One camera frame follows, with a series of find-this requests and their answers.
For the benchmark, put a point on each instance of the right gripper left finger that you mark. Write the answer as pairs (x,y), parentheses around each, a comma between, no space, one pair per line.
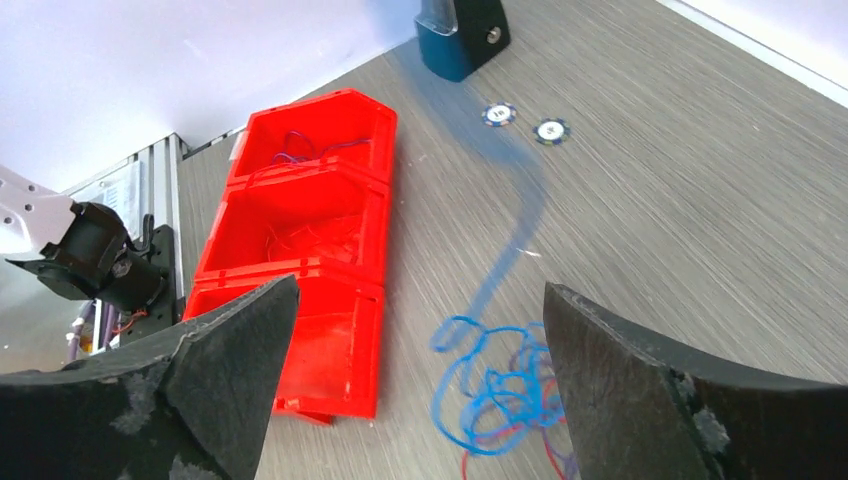
(192,401)

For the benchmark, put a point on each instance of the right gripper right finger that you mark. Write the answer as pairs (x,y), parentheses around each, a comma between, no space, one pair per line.
(641,405)

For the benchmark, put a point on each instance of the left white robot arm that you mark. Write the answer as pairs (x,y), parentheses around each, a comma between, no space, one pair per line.
(83,251)

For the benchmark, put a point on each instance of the red three-compartment bin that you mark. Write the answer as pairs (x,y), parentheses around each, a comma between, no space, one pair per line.
(308,194)

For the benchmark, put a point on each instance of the small silver gear right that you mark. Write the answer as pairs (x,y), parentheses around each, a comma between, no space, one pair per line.
(552,131)

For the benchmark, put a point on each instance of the small silver gear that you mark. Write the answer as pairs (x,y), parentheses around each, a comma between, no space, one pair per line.
(499,114)
(552,131)

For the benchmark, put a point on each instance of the small silver gear left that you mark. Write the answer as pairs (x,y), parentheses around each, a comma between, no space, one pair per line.
(499,114)

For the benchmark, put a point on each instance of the black wedge stand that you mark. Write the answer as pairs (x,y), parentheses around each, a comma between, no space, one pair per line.
(457,37)

